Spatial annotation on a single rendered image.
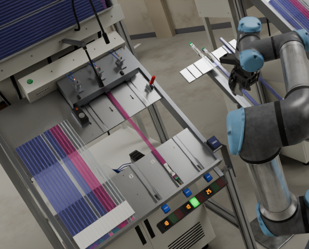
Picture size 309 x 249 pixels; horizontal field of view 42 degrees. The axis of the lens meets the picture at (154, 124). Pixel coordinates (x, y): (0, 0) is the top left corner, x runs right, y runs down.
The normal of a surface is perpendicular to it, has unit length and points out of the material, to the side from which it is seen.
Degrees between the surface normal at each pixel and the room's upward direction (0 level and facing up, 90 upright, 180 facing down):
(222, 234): 0
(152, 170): 42
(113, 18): 90
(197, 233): 90
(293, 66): 10
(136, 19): 90
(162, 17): 90
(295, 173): 0
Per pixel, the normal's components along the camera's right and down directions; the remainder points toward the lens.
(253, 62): -0.07, 0.77
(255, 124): -0.36, -0.18
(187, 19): -0.57, 0.55
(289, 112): -0.19, -0.40
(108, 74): 0.10, -0.46
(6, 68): 0.51, 0.23
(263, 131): -0.30, 0.18
